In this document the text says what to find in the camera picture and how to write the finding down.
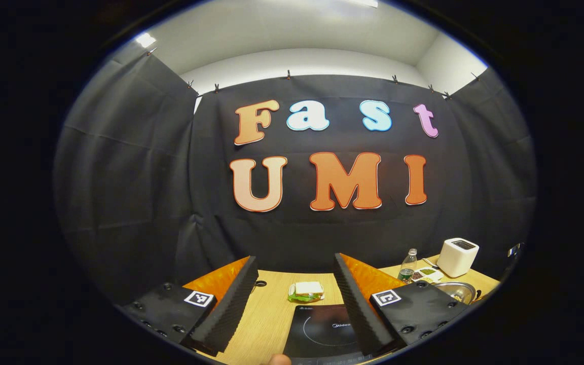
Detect black induction cooktop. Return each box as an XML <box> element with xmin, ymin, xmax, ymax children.
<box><xmin>283</xmin><ymin>304</ymin><xmax>374</xmax><ymax>361</ymax></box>

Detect white toaster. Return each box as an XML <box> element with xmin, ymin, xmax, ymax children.
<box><xmin>436</xmin><ymin>237</ymin><xmax>480</xmax><ymax>278</ymax></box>

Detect sandwich with lettuce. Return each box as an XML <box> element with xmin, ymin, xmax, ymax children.
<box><xmin>287</xmin><ymin>281</ymin><xmax>325</xmax><ymax>303</ymax></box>

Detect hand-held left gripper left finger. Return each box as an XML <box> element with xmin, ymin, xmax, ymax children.
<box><xmin>117</xmin><ymin>256</ymin><xmax>261</xmax><ymax>358</ymax></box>

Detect clear plastic bottle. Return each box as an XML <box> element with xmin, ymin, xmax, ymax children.
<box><xmin>398</xmin><ymin>248</ymin><xmax>418</xmax><ymax>282</ymax></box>

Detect black backdrop cloth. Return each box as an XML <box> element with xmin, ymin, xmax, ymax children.
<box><xmin>53</xmin><ymin>48</ymin><xmax>538</xmax><ymax>305</ymax></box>

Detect stainless steel pot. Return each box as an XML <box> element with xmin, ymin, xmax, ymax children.
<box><xmin>431</xmin><ymin>281</ymin><xmax>482</xmax><ymax>306</ymax></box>

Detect white seasoning tray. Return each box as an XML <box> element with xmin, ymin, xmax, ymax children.
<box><xmin>410</xmin><ymin>267</ymin><xmax>445</xmax><ymax>283</ymax></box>

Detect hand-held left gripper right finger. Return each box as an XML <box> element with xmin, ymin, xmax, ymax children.
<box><xmin>334</xmin><ymin>252</ymin><xmax>475</xmax><ymax>356</ymax></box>

